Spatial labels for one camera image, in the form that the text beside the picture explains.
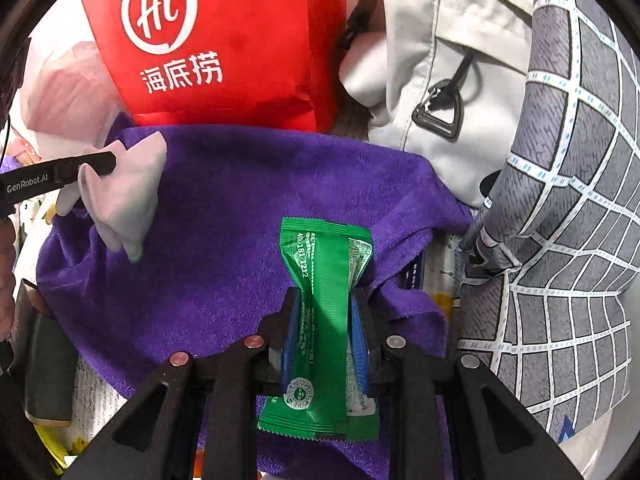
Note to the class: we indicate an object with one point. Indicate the pale pink cloth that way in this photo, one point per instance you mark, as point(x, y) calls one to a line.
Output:
point(130, 200)

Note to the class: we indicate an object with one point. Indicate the purple towel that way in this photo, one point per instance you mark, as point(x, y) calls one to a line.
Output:
point(225, 240)

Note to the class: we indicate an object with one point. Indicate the person's left hand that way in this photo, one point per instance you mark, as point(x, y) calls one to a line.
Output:
point(5, 280)

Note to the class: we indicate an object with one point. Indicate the white plastic bag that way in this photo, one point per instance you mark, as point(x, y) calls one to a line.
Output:
point(65, 90)

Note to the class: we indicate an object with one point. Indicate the green snack packet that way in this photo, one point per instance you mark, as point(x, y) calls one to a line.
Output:
point(320, 270)

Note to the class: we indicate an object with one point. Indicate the grey checked cloth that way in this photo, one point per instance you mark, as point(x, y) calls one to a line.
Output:
point(575, 210)

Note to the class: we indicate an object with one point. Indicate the fruit-printed bed sheet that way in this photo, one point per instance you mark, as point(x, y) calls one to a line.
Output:
point(100, 400)

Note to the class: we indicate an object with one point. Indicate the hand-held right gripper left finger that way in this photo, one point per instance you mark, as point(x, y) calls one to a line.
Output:
point(291, 345)

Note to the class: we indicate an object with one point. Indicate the red paper bag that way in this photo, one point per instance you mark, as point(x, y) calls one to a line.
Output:
point(250, 35)

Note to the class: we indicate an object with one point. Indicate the beige backpack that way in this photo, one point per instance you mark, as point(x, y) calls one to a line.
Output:
point(415, 35)

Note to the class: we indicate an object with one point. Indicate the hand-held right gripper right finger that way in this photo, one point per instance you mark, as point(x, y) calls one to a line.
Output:
point(359, 345)

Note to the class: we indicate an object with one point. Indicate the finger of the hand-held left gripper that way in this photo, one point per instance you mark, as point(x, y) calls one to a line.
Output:
point(95, 162)

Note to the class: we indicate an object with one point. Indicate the dark green box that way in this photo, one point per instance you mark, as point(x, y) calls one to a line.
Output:
point(47, 360)

